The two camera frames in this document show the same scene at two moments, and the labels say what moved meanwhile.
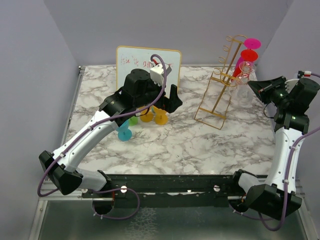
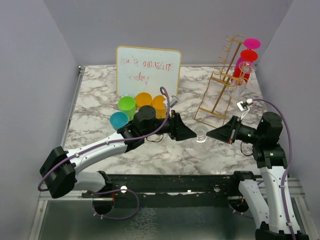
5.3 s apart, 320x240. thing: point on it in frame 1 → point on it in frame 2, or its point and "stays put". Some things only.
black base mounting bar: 167,190 stays put
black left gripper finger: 175,100 → 183,132
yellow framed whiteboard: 129,58 stays put
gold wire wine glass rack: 212,109 stays put
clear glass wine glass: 241,93 → 201,131
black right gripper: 263,88 → 224,132
